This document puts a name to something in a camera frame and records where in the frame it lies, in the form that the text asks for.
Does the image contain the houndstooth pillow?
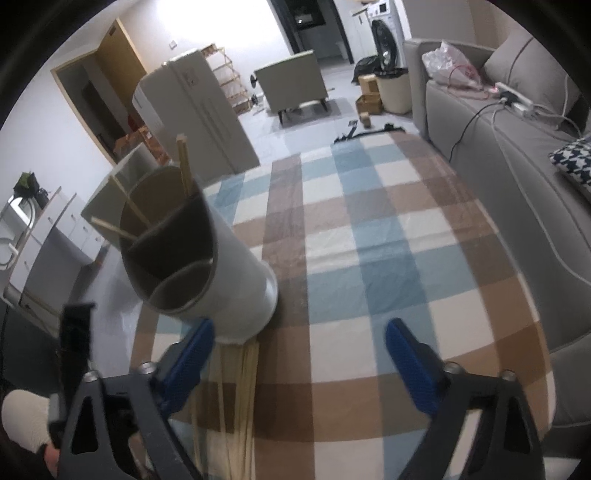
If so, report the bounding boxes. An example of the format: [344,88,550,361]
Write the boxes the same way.
[549,137,591,189]

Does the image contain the grey sofa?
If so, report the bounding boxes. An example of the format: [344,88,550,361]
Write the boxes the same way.
[403,29,591,425]

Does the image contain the checkered tablecloth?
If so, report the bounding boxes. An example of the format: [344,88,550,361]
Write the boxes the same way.
[128,131,558,480]

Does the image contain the white utensil holder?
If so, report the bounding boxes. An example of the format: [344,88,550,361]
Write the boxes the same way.
[119,166,279,345]

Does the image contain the wooden rack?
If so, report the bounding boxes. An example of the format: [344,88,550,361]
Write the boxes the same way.
[201,44,253,115]

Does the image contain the pale chopstick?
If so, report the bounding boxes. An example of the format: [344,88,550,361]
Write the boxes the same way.
[228,341,253,479]
[238,340,259,479]

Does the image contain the white plastic bag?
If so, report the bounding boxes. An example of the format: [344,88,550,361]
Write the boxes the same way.
[422,41,483,90]

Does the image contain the cream waste bin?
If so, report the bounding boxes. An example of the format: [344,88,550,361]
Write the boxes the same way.
[376,68,412,115]

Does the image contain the cardboard box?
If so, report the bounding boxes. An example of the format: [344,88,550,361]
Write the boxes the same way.
[356,74,383,115]

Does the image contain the cream knitted cushion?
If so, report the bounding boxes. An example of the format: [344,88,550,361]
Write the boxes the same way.
[1,389,50,453]

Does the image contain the grey armchair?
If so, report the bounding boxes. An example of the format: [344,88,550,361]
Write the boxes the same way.
[250,50,329,124]

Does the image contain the washing machine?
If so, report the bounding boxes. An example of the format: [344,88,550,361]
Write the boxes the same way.
[367,0,407,72]

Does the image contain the white drawer cabinet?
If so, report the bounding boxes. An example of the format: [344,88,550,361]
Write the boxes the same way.
[4,189,107,310]

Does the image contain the white power strip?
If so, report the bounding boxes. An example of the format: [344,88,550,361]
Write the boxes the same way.
[494,82,535,114]

